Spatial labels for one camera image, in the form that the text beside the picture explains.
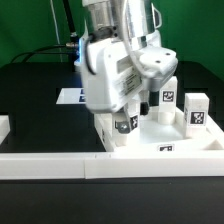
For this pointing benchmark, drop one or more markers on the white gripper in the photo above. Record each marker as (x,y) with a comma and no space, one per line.
(111,76)

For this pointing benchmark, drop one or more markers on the white square table top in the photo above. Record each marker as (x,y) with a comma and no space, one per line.
(150,136)

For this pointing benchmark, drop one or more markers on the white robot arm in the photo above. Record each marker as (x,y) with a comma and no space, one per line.
(136,22)

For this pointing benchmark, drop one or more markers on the white marker sheet with tags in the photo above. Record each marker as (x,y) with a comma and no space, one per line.
(71,96)

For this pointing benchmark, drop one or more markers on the white U-shaped obstacle fence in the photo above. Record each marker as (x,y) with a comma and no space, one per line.
(189,158)

